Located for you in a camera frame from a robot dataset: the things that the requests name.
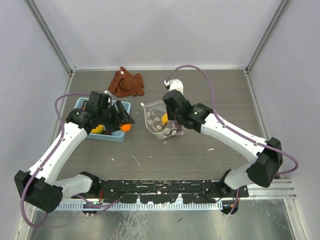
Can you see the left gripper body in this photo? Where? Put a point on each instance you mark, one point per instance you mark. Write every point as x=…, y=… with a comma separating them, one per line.
x=109, y=117

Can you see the brown cloth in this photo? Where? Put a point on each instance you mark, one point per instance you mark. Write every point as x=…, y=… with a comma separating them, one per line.
x=125, y=84

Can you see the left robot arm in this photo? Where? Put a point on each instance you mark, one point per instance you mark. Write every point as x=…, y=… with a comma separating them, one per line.
x=39, y=185

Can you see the aluminium frame post left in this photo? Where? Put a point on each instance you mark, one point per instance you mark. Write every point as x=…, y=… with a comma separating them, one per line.
x=47, y=24

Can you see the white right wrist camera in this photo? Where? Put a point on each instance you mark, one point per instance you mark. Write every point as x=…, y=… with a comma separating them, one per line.
x=174, y=84

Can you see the slotted cable duct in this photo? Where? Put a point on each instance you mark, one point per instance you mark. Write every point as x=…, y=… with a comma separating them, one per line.
x=74, y=205

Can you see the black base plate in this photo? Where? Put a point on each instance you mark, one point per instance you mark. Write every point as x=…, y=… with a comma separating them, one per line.
x=162, y=191

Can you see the green yellow mango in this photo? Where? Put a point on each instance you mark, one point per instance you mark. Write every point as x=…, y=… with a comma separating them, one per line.
x=100, y=129

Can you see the clear zip top bag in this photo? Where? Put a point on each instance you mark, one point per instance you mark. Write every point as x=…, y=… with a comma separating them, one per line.
x=153, y=111

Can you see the yellow peach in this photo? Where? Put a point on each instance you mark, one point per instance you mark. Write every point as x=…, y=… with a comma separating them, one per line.
x=164, y=119

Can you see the aluminium frame post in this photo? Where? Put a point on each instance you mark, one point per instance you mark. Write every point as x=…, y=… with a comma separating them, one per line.
x=280, y=10
x=47, y=24

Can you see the orange tangerine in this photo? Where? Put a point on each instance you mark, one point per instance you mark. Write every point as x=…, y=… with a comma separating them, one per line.
x=126, y=127

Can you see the dark purple plum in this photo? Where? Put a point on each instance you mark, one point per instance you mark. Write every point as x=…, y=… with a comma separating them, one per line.
x=173, y=125

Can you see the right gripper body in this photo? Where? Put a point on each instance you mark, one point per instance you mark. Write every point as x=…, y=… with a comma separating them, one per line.
x=172, y=116

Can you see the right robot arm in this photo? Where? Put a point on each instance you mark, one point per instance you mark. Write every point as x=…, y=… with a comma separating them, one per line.
x=263, y=156

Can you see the aluminium frame post right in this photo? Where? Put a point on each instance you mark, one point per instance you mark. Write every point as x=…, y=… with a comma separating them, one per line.
x=280, y=10

